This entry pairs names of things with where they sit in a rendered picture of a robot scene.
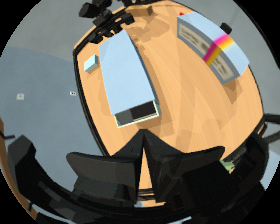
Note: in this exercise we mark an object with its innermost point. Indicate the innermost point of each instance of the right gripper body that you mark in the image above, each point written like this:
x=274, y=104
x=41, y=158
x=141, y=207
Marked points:
x=97, y=36

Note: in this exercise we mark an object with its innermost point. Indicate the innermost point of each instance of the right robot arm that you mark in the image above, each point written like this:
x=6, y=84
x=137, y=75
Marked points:
x=90, y=11

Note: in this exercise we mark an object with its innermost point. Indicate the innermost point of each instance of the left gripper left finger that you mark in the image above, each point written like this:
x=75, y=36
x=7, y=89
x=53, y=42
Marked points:
x=123, y=167

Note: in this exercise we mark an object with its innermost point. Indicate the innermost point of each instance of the tan cardboard box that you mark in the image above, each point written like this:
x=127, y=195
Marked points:
x=143, y=10

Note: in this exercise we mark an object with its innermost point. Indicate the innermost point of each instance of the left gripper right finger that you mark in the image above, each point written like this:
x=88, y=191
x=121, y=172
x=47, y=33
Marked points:
x=166, y=164

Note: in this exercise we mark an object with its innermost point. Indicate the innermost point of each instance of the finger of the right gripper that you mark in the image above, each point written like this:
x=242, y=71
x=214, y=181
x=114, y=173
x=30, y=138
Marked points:
x=107, y=34
x=116, y=28

